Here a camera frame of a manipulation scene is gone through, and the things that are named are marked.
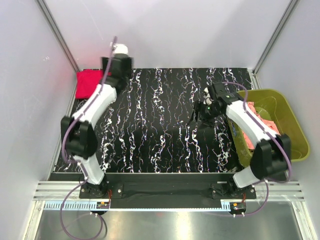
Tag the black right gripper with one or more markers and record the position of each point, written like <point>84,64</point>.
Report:
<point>199,107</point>

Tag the red t shirt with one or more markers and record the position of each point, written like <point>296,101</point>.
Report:
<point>87,81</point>

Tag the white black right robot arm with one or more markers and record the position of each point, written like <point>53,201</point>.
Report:
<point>271,150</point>

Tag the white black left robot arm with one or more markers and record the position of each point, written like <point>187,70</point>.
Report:
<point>78,139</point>

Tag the pink t shirt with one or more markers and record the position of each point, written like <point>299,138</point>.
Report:
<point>269,123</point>

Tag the olive green plastic bin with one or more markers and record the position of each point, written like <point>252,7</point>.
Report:
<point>271,105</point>

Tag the right small connector board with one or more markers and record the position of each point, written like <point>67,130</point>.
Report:
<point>238,206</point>

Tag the small connector board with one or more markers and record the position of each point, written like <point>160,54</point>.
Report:
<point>238,206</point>
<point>103,205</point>

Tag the left small connector board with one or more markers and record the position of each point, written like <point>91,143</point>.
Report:
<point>103,205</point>

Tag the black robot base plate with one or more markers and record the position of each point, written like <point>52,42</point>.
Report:
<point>171,191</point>

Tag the aluminium frame rail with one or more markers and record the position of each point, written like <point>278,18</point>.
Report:
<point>64,195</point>

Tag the right aluminium corner post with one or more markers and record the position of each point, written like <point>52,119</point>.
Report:
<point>276,34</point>

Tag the aluminium corner post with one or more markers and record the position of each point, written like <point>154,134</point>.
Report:
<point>49,18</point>
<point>276,34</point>

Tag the left aluminium corner post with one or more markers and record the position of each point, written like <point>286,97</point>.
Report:
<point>49,18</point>

